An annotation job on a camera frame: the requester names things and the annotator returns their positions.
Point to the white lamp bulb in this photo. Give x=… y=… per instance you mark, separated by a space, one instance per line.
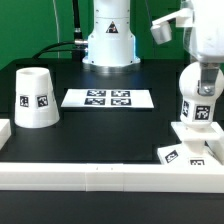
x=197 y=111

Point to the white lamp shade with tags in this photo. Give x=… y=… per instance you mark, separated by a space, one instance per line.
x=35 y=104

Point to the white right fence block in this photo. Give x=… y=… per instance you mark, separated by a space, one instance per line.
x=217 y=146

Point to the white fence block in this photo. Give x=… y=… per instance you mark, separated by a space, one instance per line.
x=5 y=131
x=217 y=146

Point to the white lamp base with tags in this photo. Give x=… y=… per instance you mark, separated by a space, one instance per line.
x=193 y=149

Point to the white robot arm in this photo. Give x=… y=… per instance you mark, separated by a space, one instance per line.
x=112 y=45

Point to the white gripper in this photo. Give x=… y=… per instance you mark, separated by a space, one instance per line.
x=203 y=24

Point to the white fiducial tag board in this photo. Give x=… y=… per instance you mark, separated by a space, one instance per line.
x=107 y=98

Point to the white front fence bar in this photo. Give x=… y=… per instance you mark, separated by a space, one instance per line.
x=110 y=177

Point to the white left fence block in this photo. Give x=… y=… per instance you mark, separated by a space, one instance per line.
x=5 y=131

